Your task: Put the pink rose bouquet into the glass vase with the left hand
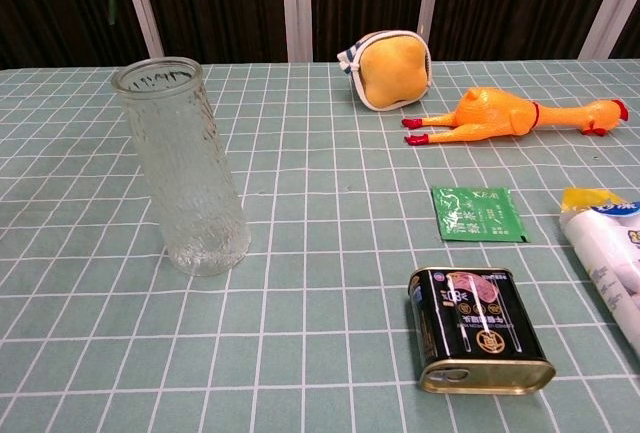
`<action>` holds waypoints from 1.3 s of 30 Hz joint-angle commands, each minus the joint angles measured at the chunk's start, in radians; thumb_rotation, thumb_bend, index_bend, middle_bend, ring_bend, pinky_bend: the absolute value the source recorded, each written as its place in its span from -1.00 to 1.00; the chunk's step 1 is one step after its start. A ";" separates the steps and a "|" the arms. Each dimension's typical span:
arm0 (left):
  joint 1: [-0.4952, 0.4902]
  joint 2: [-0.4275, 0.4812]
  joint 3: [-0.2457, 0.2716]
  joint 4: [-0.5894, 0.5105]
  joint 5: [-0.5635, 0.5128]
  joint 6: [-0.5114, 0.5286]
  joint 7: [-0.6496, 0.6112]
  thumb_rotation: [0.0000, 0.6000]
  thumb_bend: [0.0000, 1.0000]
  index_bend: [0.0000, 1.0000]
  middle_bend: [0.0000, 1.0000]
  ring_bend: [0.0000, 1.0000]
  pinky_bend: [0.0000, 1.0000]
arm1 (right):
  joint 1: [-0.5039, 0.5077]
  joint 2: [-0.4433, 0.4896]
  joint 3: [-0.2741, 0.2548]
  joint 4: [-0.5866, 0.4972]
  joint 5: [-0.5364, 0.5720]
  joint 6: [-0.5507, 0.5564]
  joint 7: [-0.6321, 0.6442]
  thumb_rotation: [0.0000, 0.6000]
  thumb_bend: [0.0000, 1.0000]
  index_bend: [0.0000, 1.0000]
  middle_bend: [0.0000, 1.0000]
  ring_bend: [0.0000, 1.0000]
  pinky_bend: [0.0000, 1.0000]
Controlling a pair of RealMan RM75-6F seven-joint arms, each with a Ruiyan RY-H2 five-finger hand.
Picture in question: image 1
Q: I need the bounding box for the ribbed clear glass vase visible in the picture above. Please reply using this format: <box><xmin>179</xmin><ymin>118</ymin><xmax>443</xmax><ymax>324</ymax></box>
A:
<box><xmin>110</xmin><ymin>56</ymin><xmax>252</xmax><ymax>278</ymax></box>

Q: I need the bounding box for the green checked tablecloth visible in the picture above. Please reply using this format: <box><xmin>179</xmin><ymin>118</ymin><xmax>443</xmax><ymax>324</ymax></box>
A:
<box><xmin>0</xmin><ymin>58</ymin><xmax>640</xmax><ymax>433</ymax></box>

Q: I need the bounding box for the yellow zippered pouch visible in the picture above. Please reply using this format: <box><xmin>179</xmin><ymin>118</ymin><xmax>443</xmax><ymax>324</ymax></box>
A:
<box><xmin>336</xmin><ymin>30</ymin><xmax>434</xmax><ymax>113</ymax></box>

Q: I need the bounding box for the green tea sachet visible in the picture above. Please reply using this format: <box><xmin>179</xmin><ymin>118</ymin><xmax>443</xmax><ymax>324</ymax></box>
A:
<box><xmin>431</xmin><ymin>185</ymin><xmax>531</xmax><ymax>244</ymax></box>

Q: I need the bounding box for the yellow rubber chicken toy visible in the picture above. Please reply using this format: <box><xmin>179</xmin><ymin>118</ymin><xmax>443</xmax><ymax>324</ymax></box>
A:
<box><xmin>401</xmin><ymin>86</ymin><xmax>630</xmax><ymax>148</ymax></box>

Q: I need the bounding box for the black luncheon meat can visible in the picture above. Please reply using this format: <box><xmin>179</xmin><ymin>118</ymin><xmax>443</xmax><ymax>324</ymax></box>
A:
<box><xmin>407</xmin><ymin>266</ymin><xmax>557</xmax><ymax>397</ymax></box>

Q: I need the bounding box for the dark corrugated backdrop curtain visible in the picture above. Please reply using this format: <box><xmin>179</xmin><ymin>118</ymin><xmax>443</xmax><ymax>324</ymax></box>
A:
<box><xmin>0</xmin><ymin>0</ymin><xmax>640</xmax><ymax>70</ymax></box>

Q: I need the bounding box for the white wide frame post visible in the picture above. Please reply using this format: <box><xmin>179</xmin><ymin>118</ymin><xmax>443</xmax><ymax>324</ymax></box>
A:
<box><xmin>279</xmin><ymin>0</ymin><xmax>314</xmax><ymax>64</ymax></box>

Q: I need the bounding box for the white slanted frame post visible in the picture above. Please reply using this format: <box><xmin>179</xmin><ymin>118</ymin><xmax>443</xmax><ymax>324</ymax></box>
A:
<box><xmin>578</xmin><ymin>0</ymin><xmax>640</xmax><ymax>60</ymax></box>
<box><xmin>117</xmin><ymin>0</ymin><xmax>166</xmax><ymax>58</ymax></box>

